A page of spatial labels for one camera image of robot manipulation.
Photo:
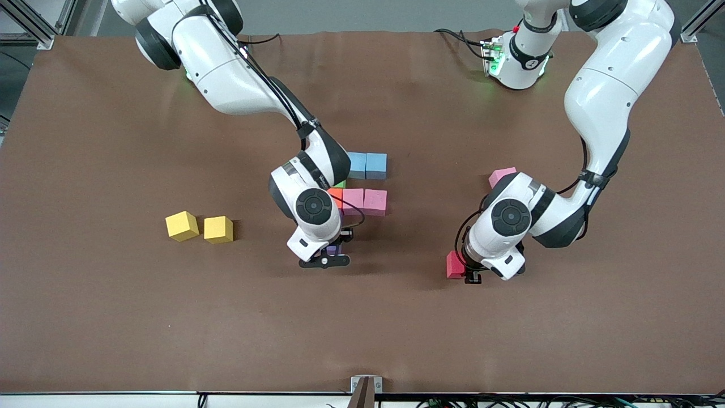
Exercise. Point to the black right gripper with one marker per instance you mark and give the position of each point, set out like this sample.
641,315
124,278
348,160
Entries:
346,238

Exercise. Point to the purple foam cube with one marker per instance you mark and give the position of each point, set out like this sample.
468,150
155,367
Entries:
334,248

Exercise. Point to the red foam cube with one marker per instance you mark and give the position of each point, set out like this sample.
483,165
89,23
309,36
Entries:
454,265

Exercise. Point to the orange foam cube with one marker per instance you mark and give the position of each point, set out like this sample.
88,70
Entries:
336,195

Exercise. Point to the light pink dimpled foam cube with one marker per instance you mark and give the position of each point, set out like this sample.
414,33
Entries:
375,202

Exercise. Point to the blue foam cube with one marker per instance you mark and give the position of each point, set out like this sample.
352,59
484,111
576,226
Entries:
358,165
376,165

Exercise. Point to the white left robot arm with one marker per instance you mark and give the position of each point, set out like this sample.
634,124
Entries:
612,85

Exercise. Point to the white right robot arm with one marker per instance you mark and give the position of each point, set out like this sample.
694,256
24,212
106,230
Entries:
226,73

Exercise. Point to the brown table mat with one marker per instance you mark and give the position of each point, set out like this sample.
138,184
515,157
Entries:
362,317

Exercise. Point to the yellow foam cube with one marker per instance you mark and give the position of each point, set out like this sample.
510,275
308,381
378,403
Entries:
181,224
218,228

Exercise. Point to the gray metal mounting bracket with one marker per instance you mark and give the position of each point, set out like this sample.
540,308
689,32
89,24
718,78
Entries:
355,384

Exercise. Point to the brown camera pole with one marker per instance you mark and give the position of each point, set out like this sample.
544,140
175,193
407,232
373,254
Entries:
363,400

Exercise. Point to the white table edge rail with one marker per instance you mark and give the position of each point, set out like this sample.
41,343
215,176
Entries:
85,403

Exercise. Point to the aluminium frame post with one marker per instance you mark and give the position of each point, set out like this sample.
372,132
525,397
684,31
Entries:
46,41
692,35

